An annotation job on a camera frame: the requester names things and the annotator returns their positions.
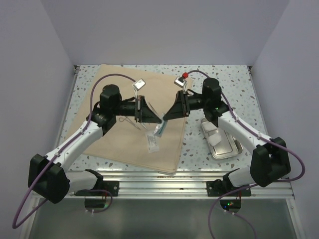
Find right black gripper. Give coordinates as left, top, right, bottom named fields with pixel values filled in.
left=163, top=90, right=209, bottom=121

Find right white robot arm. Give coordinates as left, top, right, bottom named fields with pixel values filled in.
left=163, top=78, right=291, bottom=196

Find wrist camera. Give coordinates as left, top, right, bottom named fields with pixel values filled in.
left=132, top=79, right=146, bottom=91
left=174, top=72, right=188, bottom=88

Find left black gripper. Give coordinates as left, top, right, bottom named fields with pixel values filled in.
left=112, top=95, right=161, bottom=123

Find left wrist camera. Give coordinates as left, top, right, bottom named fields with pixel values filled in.
left=132, top=79, right=146, bottom=91

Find green suture packet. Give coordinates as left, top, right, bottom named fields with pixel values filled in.
left=153, top=120, right=167, bottom=137

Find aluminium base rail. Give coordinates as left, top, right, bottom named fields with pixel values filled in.
left=64, top=171, right=294, bottom=199

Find steel tweezers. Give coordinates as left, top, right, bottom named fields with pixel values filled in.
left=148, top=102, right=157, bottom=114

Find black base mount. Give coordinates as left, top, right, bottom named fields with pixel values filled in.
left=206, top=180, right=252, bottom=197
left=75, top=181, right=120, bottom=197

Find beige cloth drape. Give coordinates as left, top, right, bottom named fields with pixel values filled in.
left=71, top=64, right=186, bottom=173

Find stainless steel tray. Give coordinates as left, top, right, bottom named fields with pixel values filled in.
left=200, top=118, right=243, bottom=160

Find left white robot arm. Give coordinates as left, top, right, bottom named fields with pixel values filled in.
left=28, top=84, right=161, bottom=204

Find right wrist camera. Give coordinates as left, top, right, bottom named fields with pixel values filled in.
left=174, top=72, right=188, bottom=88

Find steel forceps left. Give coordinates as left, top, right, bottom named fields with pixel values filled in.
left=119, top=117, right=141, bottom=130

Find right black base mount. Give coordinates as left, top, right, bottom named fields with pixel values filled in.
left=206, top=180, right=252, bottom=197

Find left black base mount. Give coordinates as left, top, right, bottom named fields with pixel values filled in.
left=75, top=181, right=120, bottom=197

